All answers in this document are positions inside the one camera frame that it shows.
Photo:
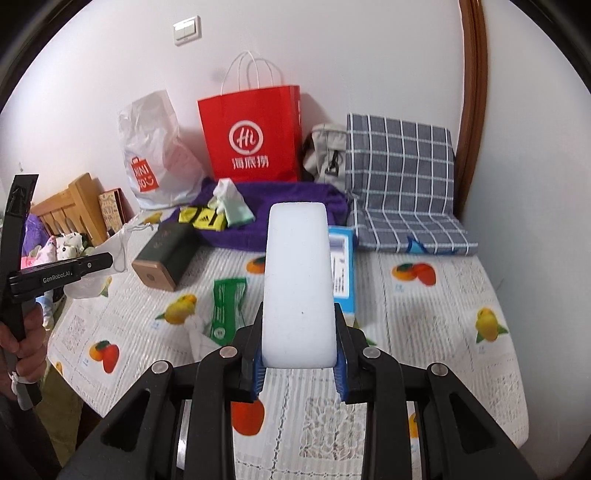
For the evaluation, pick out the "brown wooden door frame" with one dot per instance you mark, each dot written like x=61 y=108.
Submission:
x=475 y=92

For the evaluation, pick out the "white plastic bag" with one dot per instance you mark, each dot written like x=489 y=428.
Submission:
x=152 y=152

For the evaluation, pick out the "green packet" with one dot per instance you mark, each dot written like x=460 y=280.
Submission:
x=226 y=304

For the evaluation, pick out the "fruit print tablecloth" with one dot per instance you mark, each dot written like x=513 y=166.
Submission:
x=415 y=323

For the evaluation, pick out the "patterned book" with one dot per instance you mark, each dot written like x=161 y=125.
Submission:
x=111 y=210

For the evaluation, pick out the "red paper bag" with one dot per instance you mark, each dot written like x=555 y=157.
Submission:
x=249 y=115

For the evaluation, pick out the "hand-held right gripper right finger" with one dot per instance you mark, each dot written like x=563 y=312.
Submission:
x=344 y=374

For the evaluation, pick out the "purple towel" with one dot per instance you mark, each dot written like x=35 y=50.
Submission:
x=286 y=194

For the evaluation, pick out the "white light switch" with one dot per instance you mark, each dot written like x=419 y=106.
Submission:
x=187 y=28

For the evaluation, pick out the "yellow and black packet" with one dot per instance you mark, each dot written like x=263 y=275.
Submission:
x=203 y=219

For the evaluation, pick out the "grey bag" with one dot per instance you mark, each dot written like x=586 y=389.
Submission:
x=323 y=152

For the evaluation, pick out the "blue plastic object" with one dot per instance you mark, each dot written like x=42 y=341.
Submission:
x=422 y=247

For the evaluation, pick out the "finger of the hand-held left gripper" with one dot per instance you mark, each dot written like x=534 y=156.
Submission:
x=16 y=221

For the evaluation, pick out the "dark green box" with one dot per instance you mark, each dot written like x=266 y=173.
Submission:
x=168 y=251

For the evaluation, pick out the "white sponge block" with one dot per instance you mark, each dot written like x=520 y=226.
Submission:
x=298 y=277

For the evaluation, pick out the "grey plaid cloth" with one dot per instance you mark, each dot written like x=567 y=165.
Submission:
x=397 y=175

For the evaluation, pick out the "blue and white box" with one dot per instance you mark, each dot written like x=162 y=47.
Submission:
x=344 y=272

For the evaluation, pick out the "pile of colourful clothes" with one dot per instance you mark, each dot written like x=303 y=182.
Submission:
x=60 y=247

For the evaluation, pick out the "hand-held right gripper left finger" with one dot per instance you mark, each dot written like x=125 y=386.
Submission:
x=258 y=371

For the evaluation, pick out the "person's left hand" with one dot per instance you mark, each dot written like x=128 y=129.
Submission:
x=27 y=350

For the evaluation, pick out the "wooden headboard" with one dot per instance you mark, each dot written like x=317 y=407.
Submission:
x=78 y=198

